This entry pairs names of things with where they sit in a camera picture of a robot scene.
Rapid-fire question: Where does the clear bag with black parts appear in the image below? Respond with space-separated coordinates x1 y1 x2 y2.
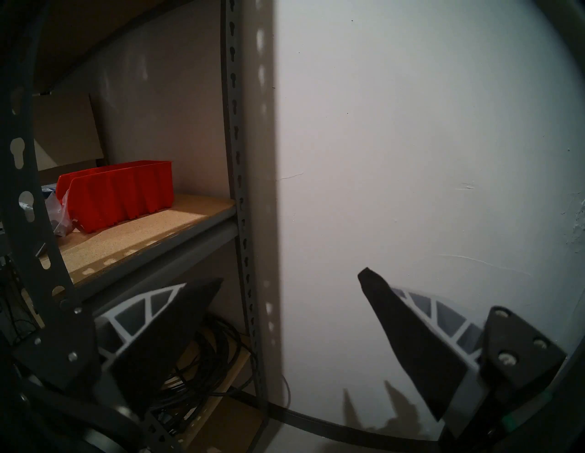
46 187 76 238

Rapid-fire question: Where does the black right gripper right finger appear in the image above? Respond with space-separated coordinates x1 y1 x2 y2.
357 268 567 451

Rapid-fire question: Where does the red plastic bin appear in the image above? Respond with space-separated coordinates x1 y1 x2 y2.
56 160 175 233

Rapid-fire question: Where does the large open cardboard box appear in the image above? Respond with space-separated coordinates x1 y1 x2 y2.
32 91 108 183

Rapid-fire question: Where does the grey metal rack shelf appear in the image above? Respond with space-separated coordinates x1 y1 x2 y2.
0 0 293 453

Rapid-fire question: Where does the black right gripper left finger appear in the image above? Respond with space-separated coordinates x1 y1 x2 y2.
14 279 224 417

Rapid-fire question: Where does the black cable bundle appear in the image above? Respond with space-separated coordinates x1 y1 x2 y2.
146 313 293 430

